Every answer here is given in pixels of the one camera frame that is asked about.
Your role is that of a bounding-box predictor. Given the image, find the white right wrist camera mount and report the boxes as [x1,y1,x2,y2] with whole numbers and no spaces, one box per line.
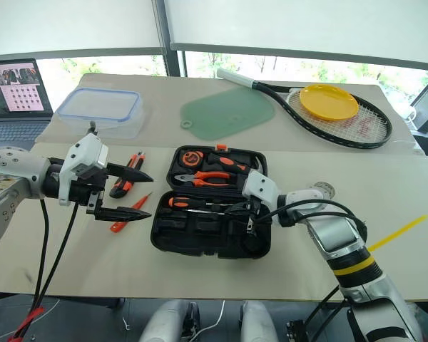
[241,170,281,215]

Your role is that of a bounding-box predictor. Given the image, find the clear container with blue lid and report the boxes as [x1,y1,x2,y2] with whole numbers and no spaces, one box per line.
[54,87,145,140]

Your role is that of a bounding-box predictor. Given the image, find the orange handled pliers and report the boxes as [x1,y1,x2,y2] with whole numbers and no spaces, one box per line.
[172,170,232,188]

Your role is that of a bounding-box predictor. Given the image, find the orange black tape measure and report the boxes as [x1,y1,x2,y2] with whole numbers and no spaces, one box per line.
[179,150,205,168]

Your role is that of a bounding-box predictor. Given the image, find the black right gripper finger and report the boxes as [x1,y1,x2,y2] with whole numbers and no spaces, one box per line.
[230,213,250,233]
[223,202,253,216]

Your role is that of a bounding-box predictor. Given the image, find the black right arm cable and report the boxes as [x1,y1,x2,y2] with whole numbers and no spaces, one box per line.
[304,284,355,342]

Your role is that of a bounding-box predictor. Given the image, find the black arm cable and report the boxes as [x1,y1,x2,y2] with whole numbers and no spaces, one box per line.
[34,202,80,314]
[304,284,355,342]
[31,198,51,314]

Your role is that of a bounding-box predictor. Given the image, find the green cutting board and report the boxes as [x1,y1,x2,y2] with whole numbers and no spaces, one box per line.
[179,87,277,141]

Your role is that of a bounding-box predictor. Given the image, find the orange black utility knife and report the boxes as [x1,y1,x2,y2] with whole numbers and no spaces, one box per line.
[108,150,147,200]

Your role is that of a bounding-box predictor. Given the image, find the grey rounded robot leg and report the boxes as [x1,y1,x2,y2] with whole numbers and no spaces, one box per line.
[138,299,201,342]
[240,300,280,342]

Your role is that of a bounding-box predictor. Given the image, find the black orange handled hammer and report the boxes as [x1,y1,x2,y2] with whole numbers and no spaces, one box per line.
[205,152,250,176]

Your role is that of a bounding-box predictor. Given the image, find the white roller blind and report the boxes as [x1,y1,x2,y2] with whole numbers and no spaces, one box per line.
[168,0,428,69]
[0,0,165,57]

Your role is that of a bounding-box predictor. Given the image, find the black tennis racket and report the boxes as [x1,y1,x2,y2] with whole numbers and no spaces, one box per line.
[216,68,394,149]

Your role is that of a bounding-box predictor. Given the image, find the yellow plastic strip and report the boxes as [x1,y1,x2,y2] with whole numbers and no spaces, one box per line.
[367,214,428,252]

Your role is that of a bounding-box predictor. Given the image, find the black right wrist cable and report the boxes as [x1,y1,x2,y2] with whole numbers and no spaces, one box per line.
[252,199,369,247]

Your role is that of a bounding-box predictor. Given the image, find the black plastic tool case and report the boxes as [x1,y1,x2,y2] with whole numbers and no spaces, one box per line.
[150,143,274,261]

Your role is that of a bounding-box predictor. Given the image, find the yellow plastic plate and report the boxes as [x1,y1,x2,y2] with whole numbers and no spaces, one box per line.
[299,83,360,120]

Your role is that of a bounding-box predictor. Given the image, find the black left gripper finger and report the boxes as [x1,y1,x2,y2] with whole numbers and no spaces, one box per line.
[93,205,153,224]
[105,162,155,185]

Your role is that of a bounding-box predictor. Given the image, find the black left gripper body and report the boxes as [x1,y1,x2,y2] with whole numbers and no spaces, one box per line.
[70,165,108,216]

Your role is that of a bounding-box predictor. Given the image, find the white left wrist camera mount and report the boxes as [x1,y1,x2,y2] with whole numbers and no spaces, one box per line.
[58,133,110,207]

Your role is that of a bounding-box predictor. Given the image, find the open laptop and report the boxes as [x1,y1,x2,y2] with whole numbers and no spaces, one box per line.
[0,58,55,144]

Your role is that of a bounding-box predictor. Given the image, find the orange black handled screwdriver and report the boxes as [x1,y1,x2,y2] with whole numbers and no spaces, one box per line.
[168,196,237,210]

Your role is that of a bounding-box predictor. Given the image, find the red strap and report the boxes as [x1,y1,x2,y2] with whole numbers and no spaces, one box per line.
[6,306,46,342]

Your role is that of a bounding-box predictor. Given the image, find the dark window frame post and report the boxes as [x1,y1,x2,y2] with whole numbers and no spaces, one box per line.
[152,0,187,78]

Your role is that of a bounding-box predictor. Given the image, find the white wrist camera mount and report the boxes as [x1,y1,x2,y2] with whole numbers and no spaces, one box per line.
[241,170,281,215]
[58,133,110,207]

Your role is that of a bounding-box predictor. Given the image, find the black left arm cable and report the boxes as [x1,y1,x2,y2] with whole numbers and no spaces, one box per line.
[31,198,51,314]
[34,202,80,314]

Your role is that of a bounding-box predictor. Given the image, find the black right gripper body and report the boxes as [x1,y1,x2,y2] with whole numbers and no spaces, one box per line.
[240,197,272,236]

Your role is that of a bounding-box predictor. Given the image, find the orange tester pen screwdriver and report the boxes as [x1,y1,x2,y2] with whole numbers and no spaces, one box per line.
[109,191,154,234]

